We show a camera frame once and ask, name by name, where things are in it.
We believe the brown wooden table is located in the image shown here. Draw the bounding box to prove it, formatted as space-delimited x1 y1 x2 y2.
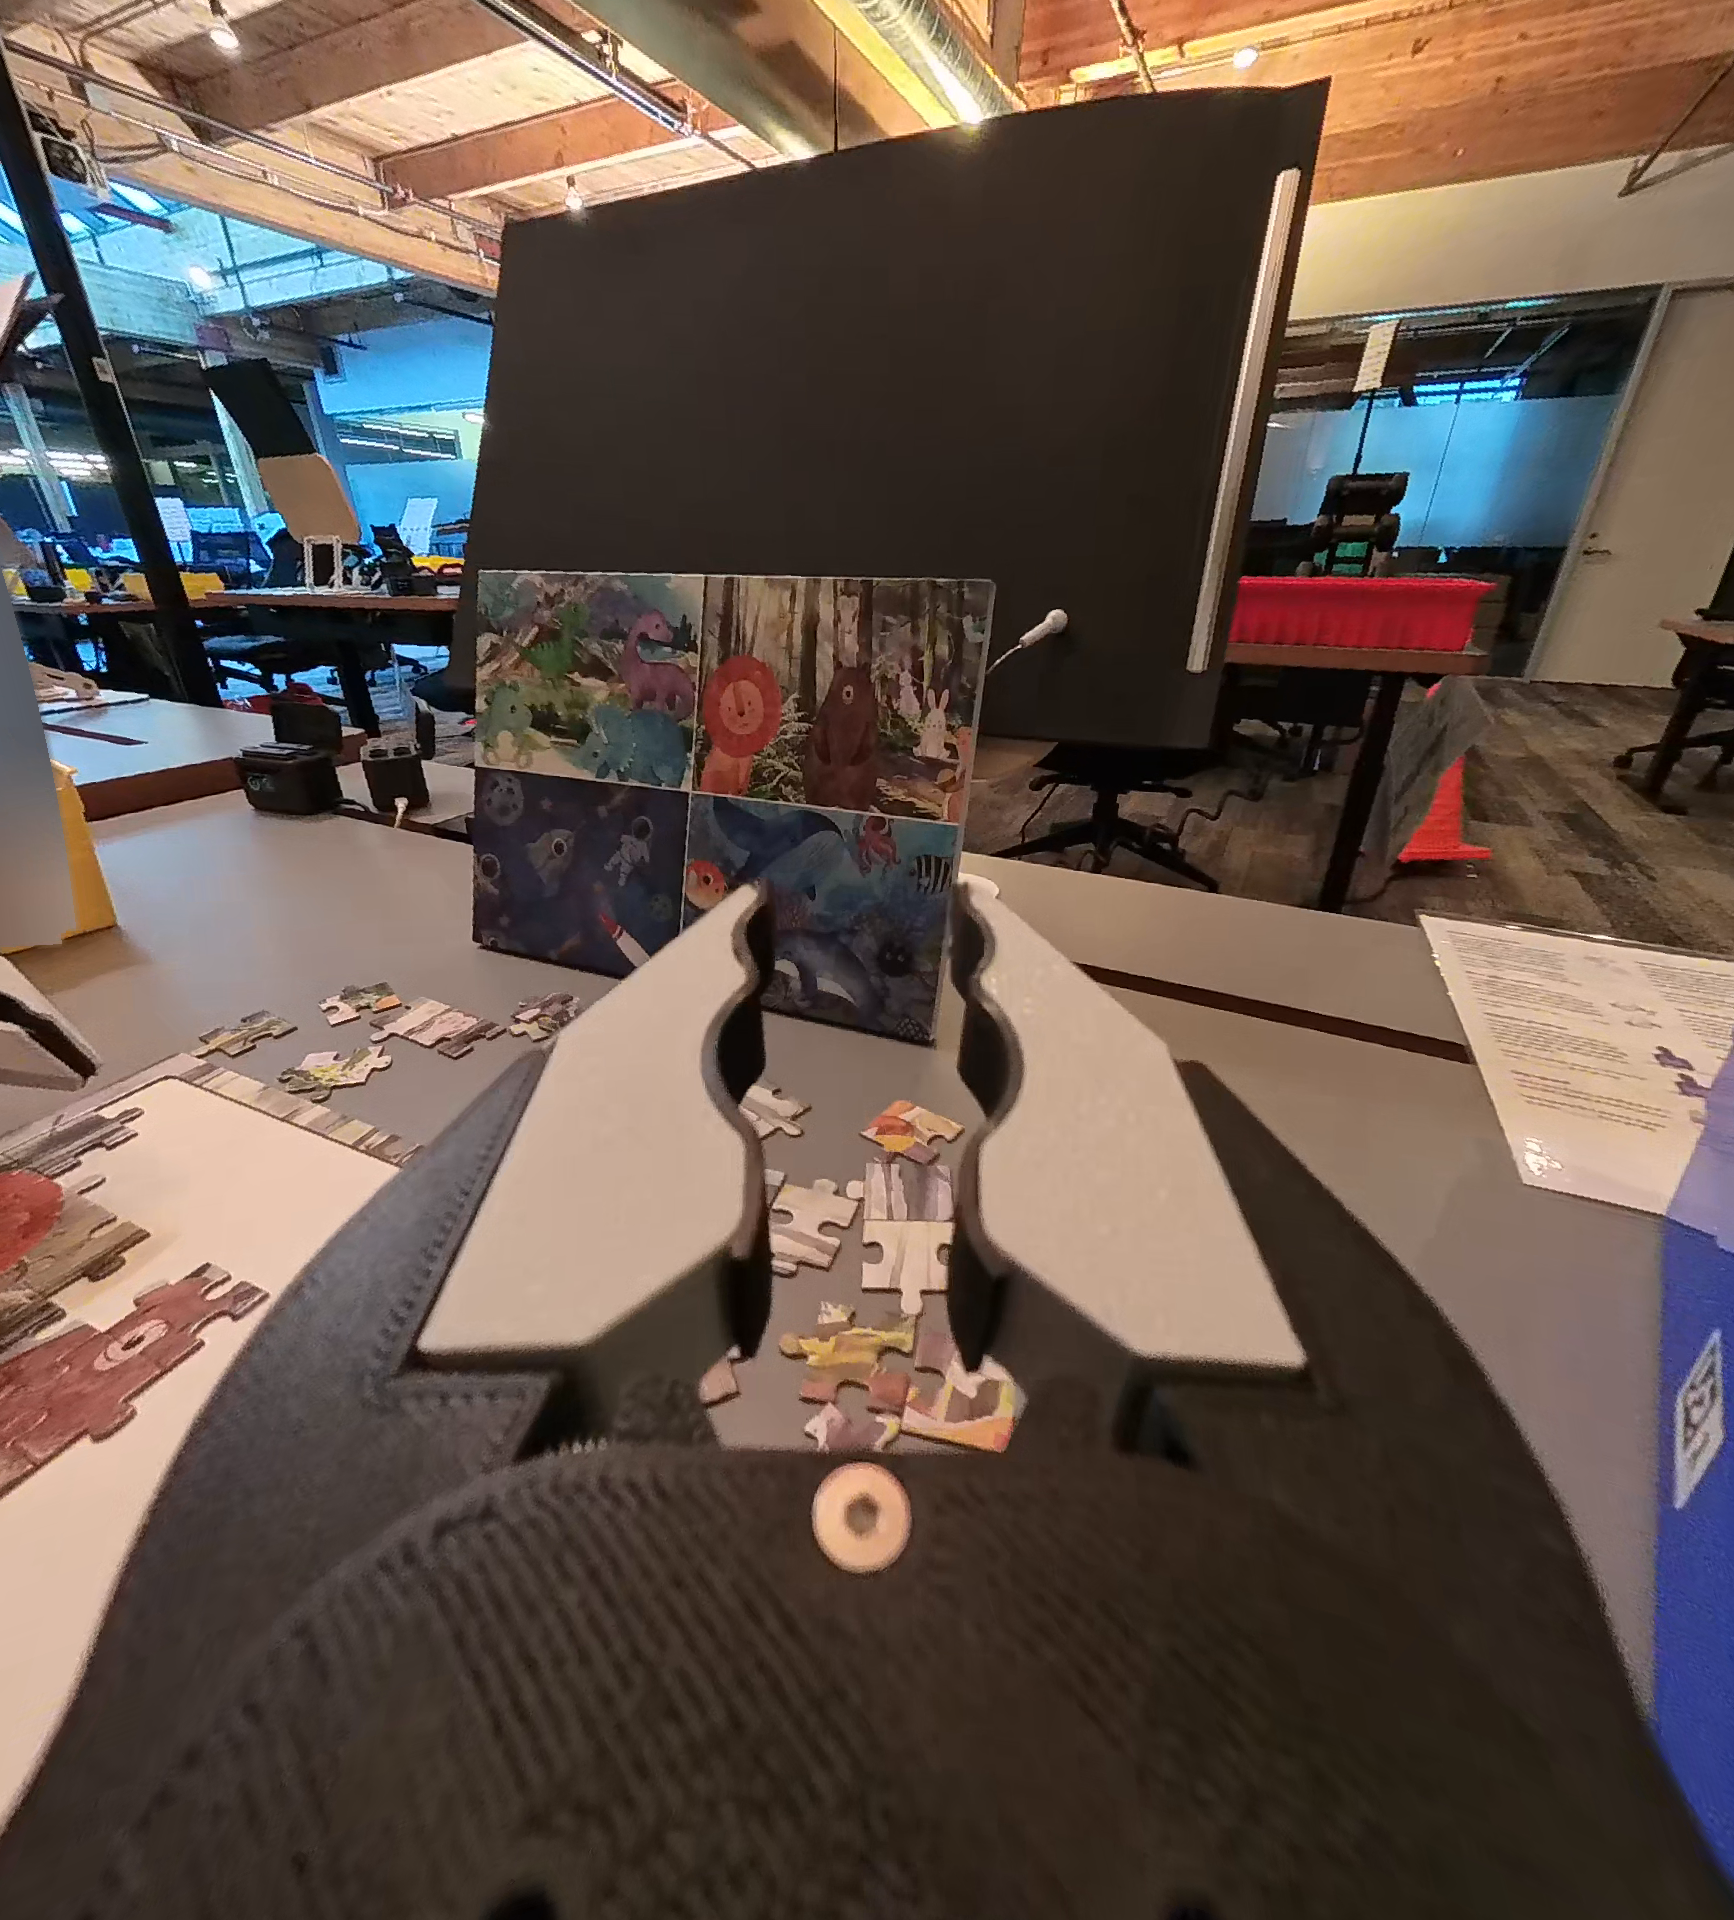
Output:
1226 642 1496 912

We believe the black headrest chair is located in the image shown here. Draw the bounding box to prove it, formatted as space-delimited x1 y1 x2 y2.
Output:
1308 469 1412 581

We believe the pile of puzzle pieces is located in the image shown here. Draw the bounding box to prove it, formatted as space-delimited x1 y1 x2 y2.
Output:
197 982 1026 1458

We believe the joined brown bear puzzle section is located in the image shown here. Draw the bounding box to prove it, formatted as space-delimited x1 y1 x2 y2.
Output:
0 1267 270 1571

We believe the red plastic bin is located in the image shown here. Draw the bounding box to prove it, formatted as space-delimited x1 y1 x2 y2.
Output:
1226 575 1496 654

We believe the space print puzzle box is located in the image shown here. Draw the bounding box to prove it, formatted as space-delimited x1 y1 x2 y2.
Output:
474 567 995 1048

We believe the white door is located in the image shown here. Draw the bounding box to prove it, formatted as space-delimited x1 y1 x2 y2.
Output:
1533 284 1734 684

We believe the laminated instruction sheet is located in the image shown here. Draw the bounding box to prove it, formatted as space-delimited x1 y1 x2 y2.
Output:
1418 910 1734 1218

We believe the yellow plastic bin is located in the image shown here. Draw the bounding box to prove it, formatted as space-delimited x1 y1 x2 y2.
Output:
47 762 119 948

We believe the black pillar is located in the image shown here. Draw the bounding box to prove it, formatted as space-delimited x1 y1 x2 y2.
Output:
0 0 224 708

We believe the orange traffic cone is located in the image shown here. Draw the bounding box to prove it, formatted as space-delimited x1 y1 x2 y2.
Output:
1398 683 1496 870

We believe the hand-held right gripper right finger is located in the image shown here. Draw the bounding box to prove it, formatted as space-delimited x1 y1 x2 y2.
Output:
947 885 1311 1421

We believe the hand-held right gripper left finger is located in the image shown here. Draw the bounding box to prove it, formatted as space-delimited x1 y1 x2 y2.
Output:
414 885 781 1421

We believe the black charger case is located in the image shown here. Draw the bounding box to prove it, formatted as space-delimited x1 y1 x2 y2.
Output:
236 742 343 817

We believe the lion jigsaw puzzle board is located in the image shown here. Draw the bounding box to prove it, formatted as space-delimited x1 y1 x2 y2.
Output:
0 1054 425 1908

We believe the brown desk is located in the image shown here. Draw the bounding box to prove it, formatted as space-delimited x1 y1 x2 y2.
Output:
17 585 464 700

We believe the black partition panel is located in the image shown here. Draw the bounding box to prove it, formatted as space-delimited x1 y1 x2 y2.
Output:
446 82 1331 749

